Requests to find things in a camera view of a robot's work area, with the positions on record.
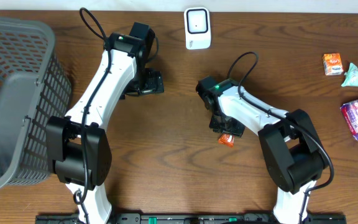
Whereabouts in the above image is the orange snack bar wrapper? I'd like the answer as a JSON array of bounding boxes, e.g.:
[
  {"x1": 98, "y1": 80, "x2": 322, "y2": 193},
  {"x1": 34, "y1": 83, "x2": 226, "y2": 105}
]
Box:
[{"x1": 218, "y1": 134, "x2": 234, "y2": 147}]

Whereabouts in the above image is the small orange tissue packet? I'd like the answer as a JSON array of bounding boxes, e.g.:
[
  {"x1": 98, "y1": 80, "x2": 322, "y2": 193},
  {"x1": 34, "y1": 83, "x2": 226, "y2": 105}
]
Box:
[{"x1": 322, "y1": 53, "x2": 344, "y2": 76}]

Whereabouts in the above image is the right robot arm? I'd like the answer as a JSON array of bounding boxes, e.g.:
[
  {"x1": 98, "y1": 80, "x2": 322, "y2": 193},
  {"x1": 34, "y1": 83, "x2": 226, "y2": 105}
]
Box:
[{"x1": 196, "y1": 77, "x2": 333, "y2": 223}]

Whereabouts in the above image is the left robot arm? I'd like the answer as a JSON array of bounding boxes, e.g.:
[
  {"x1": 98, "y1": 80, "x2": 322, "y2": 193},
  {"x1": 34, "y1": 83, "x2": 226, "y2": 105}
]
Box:
[{"x1": 46, "y1": 22, "x2": 164, "y2": 223}]

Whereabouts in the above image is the white barcode scanner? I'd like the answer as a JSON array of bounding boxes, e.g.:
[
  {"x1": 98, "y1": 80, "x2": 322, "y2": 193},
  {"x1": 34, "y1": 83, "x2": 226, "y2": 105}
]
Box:
[{"x1": 183, "y1": 7, "x2": 212, "y2": 50}]

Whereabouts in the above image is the grey plastic mesh basket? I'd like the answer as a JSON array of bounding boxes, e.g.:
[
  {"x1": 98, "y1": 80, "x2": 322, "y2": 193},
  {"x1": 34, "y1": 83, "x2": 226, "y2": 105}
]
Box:
[{"x1": 0, "y1": 17, "x2": 71, "y2": 189}]

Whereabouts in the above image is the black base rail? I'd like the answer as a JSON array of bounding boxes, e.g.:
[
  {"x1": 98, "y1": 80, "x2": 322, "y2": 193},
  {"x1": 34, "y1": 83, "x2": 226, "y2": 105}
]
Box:
[{"x1": 35, "y1": 212, "x2": 347, "y2": 224}]

